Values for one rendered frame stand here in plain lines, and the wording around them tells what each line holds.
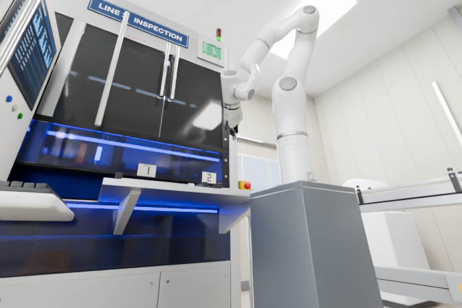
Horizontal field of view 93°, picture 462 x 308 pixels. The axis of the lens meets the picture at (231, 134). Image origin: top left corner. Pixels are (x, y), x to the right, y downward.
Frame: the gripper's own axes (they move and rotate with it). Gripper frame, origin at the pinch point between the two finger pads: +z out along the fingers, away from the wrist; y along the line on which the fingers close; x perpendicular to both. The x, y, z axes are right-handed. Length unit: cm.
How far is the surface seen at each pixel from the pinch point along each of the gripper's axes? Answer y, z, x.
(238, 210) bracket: -24.7, 23.7, -18.7
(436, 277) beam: 12, 52, -104
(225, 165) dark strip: -1.8, 27.9, 6.5
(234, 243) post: -29, 50, -18
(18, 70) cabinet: -58, -46, 38
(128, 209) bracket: -60, -3, 3
